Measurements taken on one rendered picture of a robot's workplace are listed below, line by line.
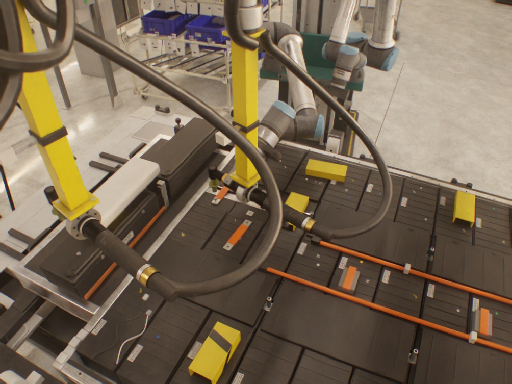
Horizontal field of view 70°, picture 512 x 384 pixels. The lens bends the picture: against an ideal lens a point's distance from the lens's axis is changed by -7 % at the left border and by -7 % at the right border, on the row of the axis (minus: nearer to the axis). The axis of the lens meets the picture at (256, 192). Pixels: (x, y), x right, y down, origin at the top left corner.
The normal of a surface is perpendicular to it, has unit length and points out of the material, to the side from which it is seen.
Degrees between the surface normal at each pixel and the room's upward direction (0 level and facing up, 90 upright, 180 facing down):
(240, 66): 90
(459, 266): 0
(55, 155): 90
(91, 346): 0
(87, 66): 90
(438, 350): 0
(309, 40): 90
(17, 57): 61
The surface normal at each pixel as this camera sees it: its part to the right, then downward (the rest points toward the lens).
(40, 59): 0.86, -0.30
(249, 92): 0.76, 0.43
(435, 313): 0.00, -0.75
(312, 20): -0.27, 0.64
